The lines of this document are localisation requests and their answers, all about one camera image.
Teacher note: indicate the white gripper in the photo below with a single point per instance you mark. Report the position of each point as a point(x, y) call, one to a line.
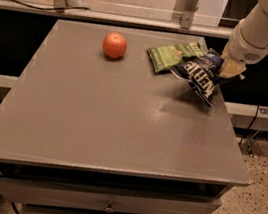
point(243, 48)

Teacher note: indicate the grey window ledge rail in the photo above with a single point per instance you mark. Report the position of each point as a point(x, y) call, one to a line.
point(88, 15)

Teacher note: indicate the green jalapeno chip bag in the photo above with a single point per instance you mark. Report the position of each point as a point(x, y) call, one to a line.
point(164, 58)

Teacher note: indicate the orange fruit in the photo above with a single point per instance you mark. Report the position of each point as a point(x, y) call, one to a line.
point(114, 45)

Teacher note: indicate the blue Kettle chip bag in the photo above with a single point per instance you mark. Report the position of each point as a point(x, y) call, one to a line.
point(201, 74)

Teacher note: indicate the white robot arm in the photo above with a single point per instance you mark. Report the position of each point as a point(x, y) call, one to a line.
point(255, 28)

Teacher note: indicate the top grey drawer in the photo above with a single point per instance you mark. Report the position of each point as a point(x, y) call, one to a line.
point(104, 199)

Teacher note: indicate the centre metal bracket post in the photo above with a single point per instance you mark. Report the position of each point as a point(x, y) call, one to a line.
point(184, 11)

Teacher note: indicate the grey drawer cabinet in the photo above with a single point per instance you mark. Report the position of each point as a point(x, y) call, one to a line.
point(74, 117)

